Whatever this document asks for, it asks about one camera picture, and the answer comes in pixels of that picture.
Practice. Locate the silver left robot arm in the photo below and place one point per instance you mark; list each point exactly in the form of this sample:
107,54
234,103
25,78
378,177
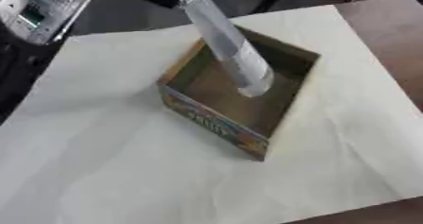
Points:
38,10

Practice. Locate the tan cardboard box printed side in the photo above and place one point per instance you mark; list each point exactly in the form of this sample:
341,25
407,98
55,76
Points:
220,120

